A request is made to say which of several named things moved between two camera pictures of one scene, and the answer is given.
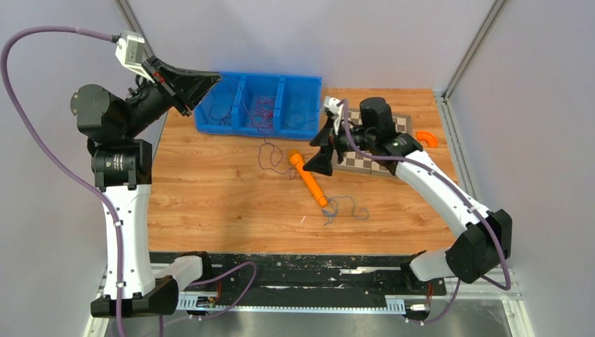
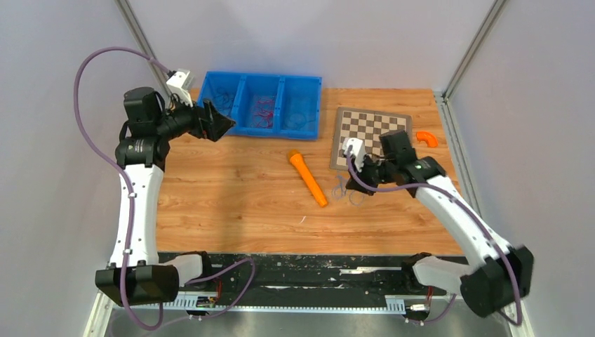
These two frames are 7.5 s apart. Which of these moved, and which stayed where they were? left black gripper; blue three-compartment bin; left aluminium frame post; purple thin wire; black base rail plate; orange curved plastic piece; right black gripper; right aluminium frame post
Moved: right black gripper; purple thin wire; left black gripper
Stayed: orange curved plastic piece; blue three-compartment bin; right aluminium frame post; left aluminium frame post; black base rail plate
